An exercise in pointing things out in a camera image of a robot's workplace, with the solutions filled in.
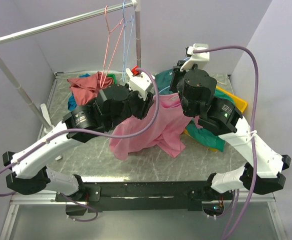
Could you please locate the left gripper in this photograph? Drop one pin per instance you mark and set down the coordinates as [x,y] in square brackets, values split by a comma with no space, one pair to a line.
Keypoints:
[144,105]

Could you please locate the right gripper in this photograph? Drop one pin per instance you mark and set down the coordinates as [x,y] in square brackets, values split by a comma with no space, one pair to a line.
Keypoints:
[177,73]

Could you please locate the pink t shirt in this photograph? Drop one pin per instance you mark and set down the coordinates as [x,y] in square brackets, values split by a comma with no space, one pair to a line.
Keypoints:
[164,132]

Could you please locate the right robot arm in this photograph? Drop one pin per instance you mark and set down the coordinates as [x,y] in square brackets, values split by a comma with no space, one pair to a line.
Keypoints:
[220,116]

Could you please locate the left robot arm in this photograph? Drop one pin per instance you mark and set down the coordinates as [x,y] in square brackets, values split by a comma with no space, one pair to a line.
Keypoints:
[103,113]

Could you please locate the red t shirt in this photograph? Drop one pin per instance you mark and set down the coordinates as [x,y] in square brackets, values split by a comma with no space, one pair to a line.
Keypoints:
[86,88]

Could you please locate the green enterprise t shirt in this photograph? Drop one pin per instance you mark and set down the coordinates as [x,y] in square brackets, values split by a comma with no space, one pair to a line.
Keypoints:
[204,137]

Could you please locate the green plastic tray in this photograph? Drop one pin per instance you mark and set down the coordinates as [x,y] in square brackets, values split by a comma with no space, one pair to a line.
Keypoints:
[113,76]

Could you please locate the teal cloth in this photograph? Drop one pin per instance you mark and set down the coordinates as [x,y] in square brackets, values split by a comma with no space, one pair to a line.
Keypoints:
[71,101]

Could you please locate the yellow plastic tray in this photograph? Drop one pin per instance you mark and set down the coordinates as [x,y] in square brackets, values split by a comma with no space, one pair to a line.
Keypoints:
[240,103]

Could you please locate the black base bar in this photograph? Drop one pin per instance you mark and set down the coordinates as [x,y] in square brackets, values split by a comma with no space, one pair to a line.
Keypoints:
[154,195]

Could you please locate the white clothes rack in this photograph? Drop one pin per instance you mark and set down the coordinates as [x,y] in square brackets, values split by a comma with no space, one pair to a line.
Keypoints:
[43,114]

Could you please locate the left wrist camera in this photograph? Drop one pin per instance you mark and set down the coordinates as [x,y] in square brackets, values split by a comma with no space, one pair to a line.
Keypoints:
[140,83]

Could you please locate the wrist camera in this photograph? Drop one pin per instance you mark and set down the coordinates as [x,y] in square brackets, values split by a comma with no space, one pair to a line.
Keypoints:
[140,83]
[199,59]

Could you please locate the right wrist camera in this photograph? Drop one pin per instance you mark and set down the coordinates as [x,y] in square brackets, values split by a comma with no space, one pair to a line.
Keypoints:
[199,59]

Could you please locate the pink wire hanger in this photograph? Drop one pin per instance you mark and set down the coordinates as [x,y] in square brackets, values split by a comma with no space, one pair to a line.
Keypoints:
[110,52]

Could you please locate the aluminium rail frame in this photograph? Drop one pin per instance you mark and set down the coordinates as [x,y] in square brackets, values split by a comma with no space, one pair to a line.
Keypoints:
[32,217]

